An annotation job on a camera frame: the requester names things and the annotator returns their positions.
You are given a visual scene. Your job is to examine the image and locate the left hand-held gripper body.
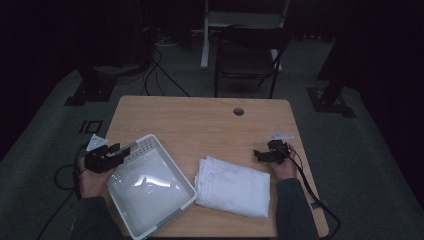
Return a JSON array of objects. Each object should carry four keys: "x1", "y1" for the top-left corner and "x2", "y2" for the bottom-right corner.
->
[{"x1": 84, "y1": 133, "x2": 125, "y2": 175}]

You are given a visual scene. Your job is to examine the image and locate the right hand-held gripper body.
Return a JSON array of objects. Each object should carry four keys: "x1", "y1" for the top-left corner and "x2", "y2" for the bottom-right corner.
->
[{"x1": 264, "y1": 132, "x2": 295, "y2": 165}]

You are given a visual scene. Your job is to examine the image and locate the white towel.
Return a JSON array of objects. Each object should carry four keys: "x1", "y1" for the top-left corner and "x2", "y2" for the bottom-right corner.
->
[{"x1": 193, "y1": 155, "x2": 272, "y2": 219}]

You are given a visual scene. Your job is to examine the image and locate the white plastic basket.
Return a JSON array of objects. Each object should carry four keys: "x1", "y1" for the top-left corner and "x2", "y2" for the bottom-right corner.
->
[{"x1": 106, "y1": 133, "x2": 198, "y2": 240}]

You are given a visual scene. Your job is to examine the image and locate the person's right hand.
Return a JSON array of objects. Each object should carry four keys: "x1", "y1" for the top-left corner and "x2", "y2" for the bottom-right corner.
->
[{"x1": 267, "y1": 144, "x2": 298, "y2": 181}]

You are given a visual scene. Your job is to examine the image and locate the person's left hand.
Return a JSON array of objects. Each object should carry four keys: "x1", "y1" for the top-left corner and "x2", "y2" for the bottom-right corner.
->
[{"x1": 77, "y1": 155, "x2": 117, "y2": 200}]

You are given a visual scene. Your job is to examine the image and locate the black stand with base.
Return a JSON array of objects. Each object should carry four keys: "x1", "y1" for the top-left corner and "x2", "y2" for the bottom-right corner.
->
[
  {"x1": 305, "y1": 0, "x2": 371, "y2": 119},
  {"x1": 64, "y1": 0, "x2": 154, "y2": 107}
]

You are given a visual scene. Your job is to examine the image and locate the black folding chair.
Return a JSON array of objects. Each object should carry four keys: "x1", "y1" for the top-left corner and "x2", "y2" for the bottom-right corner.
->
[{"x1": 213, "y1": 24, "x2": 294, "y2": 100}]

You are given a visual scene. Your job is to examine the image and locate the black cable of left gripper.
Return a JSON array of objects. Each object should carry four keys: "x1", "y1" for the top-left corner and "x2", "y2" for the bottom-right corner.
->
[{"x1": 35, "y1": 143, "x2": 88, "y2": 240}]

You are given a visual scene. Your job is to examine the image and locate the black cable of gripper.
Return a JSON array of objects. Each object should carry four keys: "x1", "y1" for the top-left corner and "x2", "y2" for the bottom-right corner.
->
[
  {"x1": 35, "y1": 143, "x2": 88, "y2": 240},
  {"x1": 283, "y1": 143, "x2": 342, "y2": 240}
]

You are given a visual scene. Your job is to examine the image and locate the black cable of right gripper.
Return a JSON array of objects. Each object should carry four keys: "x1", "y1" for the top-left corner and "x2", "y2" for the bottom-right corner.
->
[{"x1": 283, "y1": 143, "x2": 342, "y2": 240}]

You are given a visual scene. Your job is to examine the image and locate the black floor cables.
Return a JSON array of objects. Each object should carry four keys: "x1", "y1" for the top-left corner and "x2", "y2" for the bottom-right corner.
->
[{"x1": 141, "y1": 29, "x2": 192, "y2": 98}]

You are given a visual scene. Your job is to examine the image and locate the white desk frame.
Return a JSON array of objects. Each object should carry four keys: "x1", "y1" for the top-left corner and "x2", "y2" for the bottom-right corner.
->
[{"x1": 199, "y1": 0, "x2": 292, "y2": 72}]

